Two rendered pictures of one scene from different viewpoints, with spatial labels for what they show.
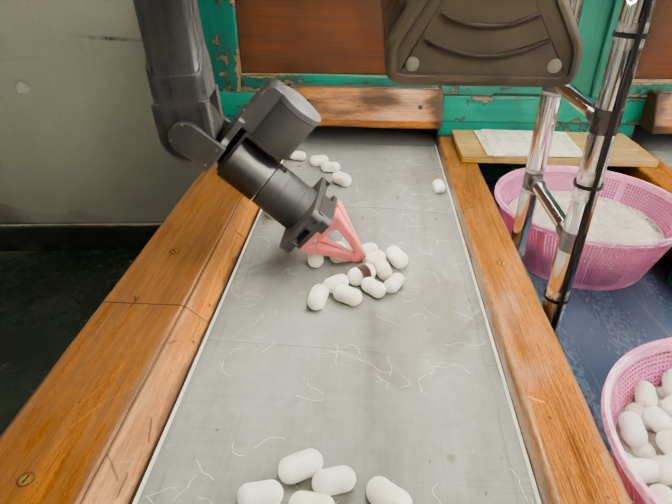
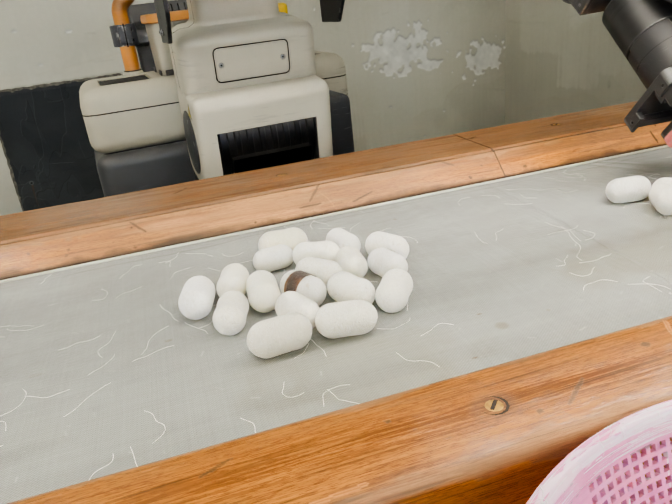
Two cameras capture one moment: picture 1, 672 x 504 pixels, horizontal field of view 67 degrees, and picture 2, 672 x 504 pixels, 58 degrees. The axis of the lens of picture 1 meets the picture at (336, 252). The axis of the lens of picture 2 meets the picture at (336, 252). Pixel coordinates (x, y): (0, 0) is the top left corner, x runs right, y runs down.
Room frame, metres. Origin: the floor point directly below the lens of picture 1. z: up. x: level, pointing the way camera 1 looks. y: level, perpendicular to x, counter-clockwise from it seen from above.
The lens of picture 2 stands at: (0.08, -0.35, 0.92)
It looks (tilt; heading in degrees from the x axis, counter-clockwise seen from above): 23 degrees down; 72
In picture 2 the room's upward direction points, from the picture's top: 7 degrees counter-clockwise
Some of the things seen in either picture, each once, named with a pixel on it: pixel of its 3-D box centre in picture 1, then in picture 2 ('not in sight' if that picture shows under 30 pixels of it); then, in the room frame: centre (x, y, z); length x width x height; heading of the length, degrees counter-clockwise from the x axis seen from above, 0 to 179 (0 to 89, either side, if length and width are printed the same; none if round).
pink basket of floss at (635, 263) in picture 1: (580, 226); not in sight; (0.68, -0.37, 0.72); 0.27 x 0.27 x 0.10
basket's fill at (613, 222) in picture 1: (578, 233); not in sight; (0.68, -0.37, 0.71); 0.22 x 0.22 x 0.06
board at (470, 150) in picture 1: (546, 146); not in sight; (0.90, -0.39, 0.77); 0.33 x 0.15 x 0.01; 86
